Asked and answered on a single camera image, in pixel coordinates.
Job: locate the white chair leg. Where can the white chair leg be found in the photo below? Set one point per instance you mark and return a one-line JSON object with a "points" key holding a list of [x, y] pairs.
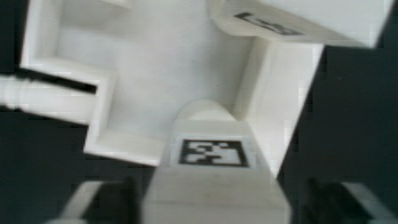
{"points": [[213, 187], [332, 22]]}

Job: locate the white chair seat part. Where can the white chair seat part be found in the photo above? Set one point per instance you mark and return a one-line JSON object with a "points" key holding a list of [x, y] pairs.
{"points": [[183, 87]]}

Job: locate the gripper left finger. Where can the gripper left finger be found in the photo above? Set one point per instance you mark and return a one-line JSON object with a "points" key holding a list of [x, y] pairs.
{"points": [[103, 204]]}

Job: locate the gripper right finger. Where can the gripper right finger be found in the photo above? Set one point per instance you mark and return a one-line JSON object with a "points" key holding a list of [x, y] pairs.
{"points": [[343, 204]]}

